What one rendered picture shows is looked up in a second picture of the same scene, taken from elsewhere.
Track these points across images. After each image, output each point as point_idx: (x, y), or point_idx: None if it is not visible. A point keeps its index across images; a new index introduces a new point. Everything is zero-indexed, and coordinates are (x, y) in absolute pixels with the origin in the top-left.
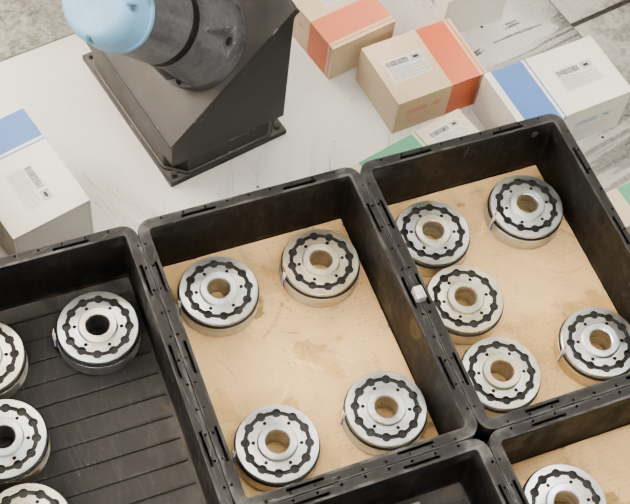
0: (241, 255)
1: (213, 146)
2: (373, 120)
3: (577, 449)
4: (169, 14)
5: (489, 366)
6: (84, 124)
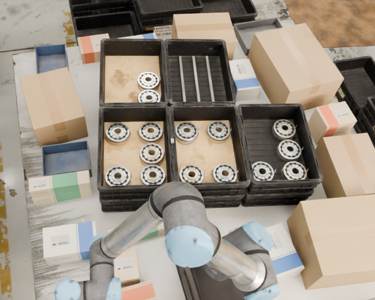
0: None
1: None
2: (140, 261)
3: None
4: (234, 231)
5: (153, 132)
6: None
